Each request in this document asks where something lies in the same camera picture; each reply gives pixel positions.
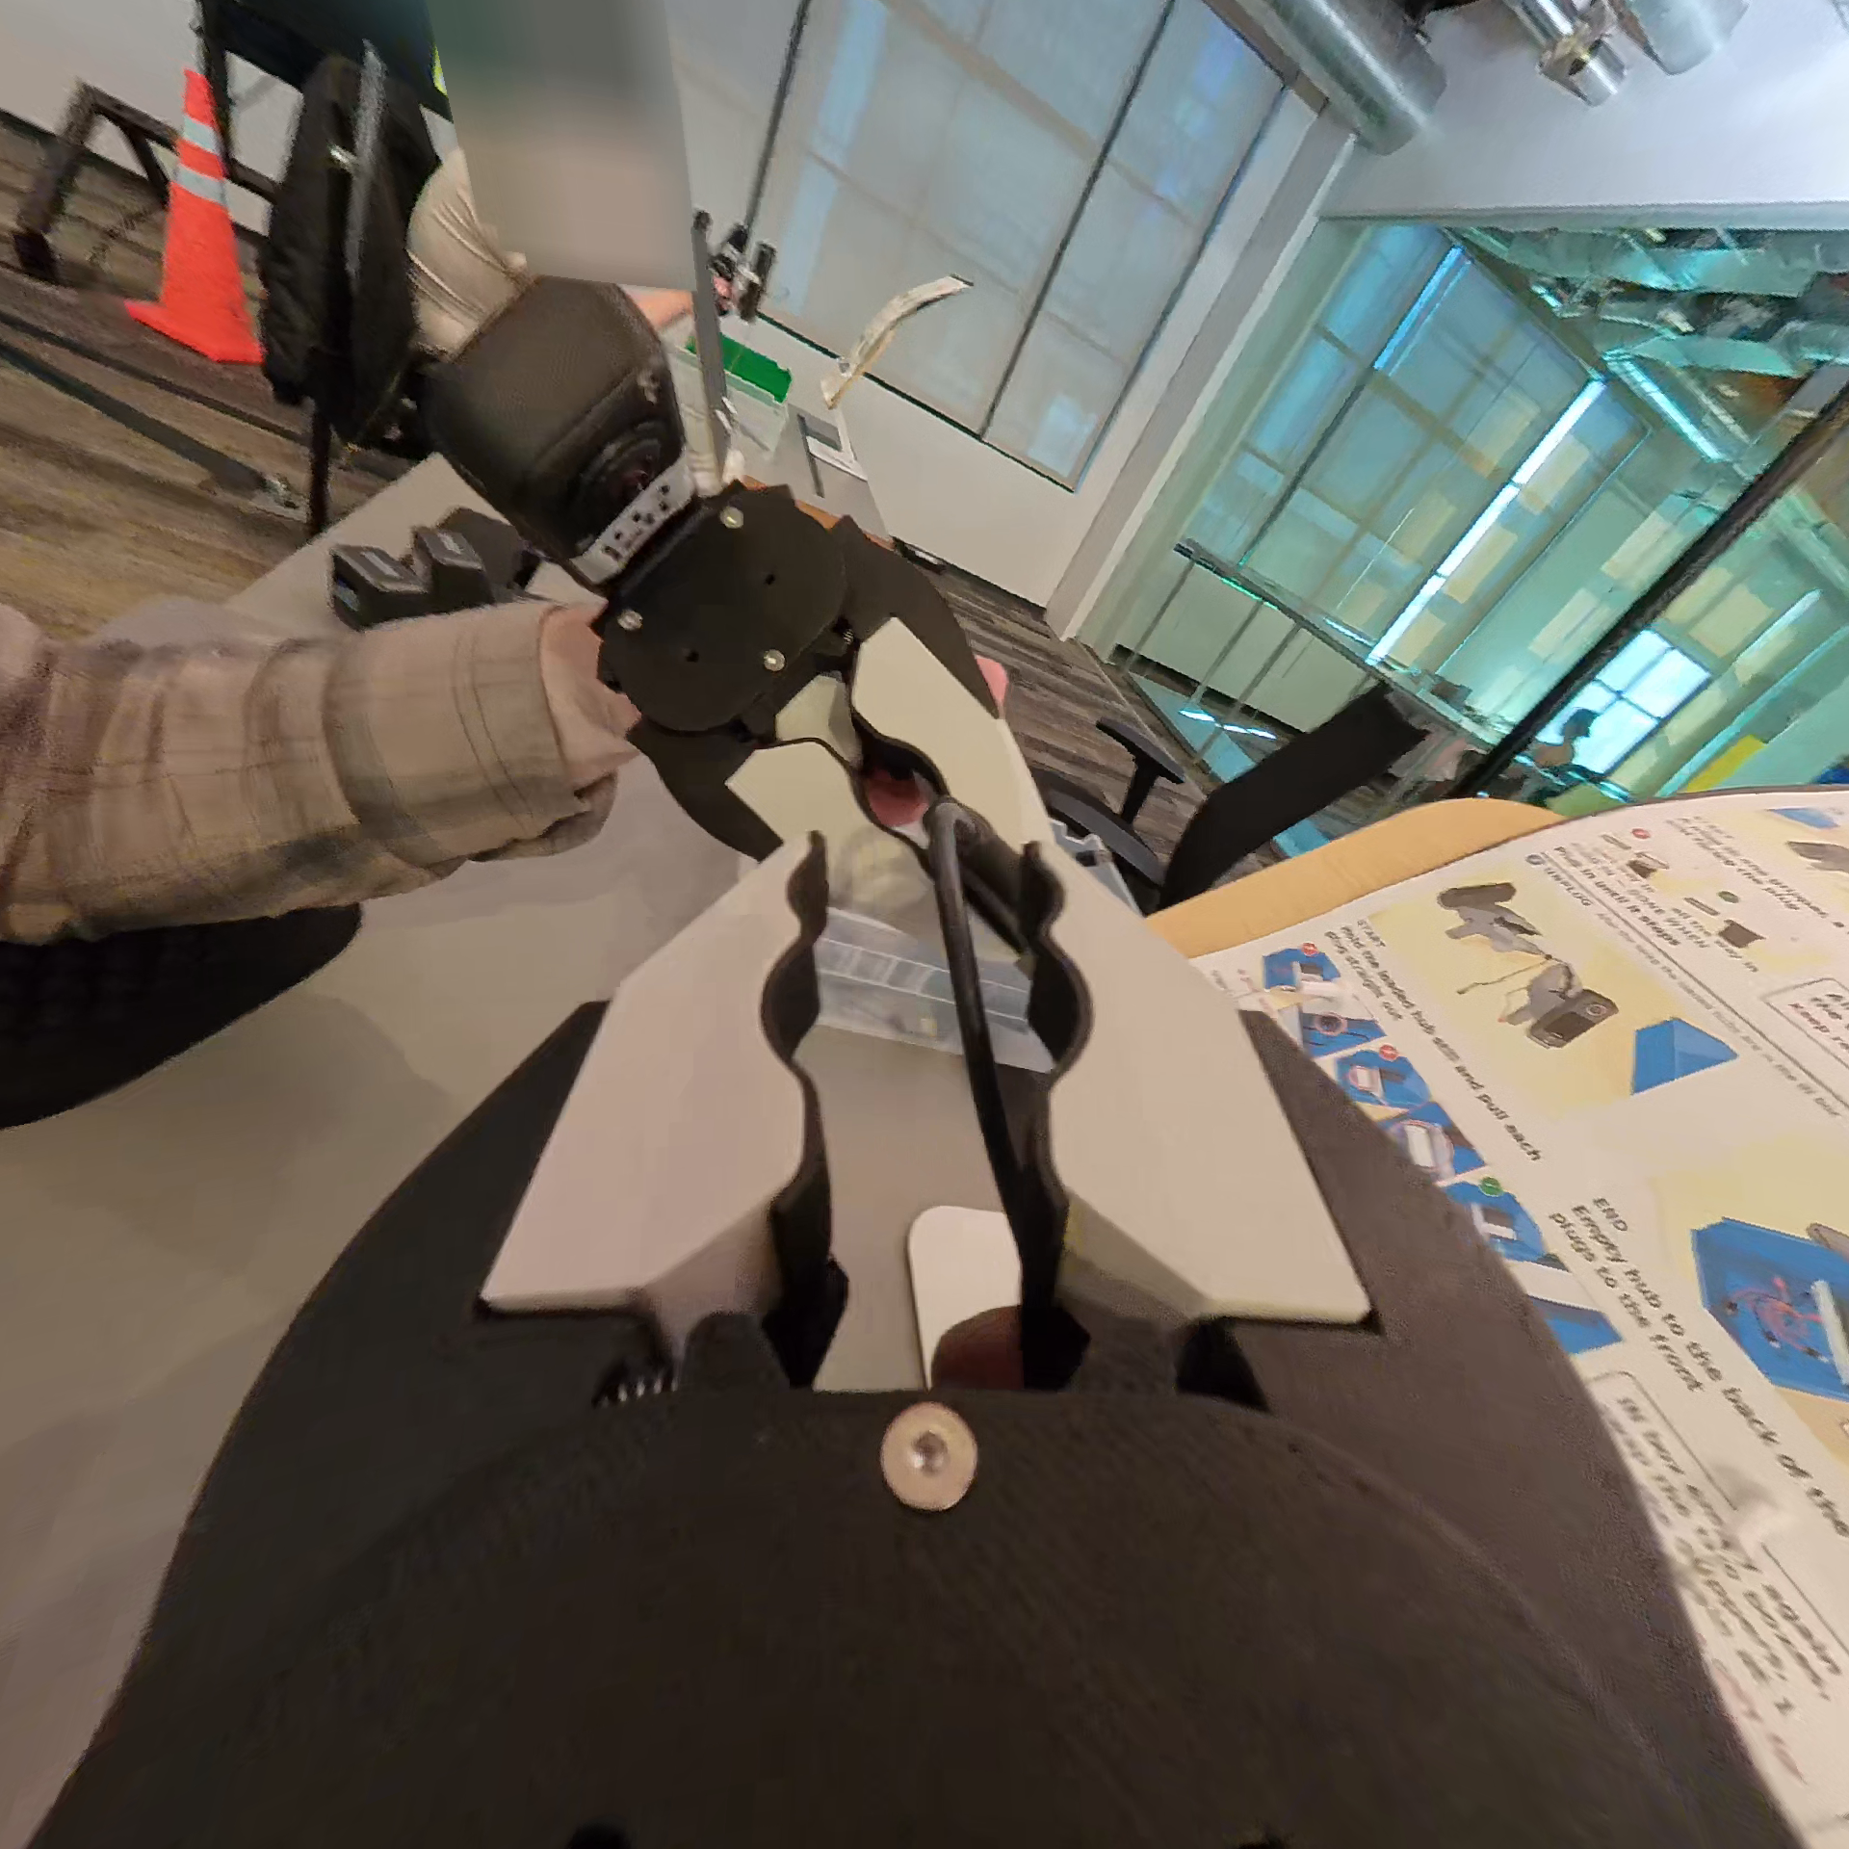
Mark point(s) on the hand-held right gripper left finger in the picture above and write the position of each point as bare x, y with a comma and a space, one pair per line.
650, 1157

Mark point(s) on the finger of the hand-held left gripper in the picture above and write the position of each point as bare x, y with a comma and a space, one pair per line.
795, 796
941, 737

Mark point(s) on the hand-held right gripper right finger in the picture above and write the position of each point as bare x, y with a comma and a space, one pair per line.
1200, 1157

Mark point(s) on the clear plastic bin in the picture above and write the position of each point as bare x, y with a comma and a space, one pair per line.
926, 982

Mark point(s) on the person's left forearm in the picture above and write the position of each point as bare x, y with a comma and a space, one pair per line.
289, 767

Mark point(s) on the person's left hand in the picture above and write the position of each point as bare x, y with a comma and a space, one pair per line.
896, 786

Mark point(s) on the green plastic bin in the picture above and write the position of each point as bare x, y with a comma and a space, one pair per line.
757, 370

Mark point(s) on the white stand base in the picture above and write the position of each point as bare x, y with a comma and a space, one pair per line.
970, 1272

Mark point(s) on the small black adapter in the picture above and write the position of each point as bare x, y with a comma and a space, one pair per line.
377, 583
478, 555

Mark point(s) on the white desk lamp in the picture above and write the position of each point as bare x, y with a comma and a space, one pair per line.
891, 325

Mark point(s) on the printed instruction sheet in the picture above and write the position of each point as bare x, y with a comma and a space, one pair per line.
1618, 1157

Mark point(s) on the black wrist rest pad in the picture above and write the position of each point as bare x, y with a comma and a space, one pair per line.
145, 1012

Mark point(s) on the orange plastic object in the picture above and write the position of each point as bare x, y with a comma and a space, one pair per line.
196, 231

